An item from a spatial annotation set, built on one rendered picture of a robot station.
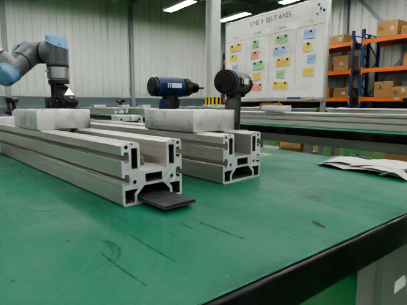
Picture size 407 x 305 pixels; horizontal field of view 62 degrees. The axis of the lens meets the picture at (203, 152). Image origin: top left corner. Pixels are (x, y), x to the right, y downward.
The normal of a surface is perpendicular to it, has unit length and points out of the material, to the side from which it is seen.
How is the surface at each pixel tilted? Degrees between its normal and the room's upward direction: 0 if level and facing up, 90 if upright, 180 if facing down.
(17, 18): 90
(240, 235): 0
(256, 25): 90
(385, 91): 91
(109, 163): 90
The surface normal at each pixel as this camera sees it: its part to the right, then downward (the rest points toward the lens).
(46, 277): 0.00, -0.99
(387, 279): 0.61, 0.11
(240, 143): -0.73, 0.10
